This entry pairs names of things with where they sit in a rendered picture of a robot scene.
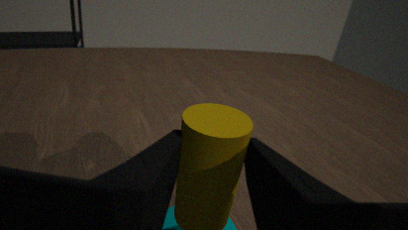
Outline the cyan circle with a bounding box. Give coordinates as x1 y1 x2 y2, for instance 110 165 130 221
162 205 237 230

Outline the yellow cylinder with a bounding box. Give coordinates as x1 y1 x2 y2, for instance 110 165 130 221
174 103 254 230

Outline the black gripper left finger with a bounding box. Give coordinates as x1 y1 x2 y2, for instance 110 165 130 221
0 130 182 230

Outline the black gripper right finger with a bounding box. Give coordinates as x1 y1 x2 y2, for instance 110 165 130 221
244 138 408 230

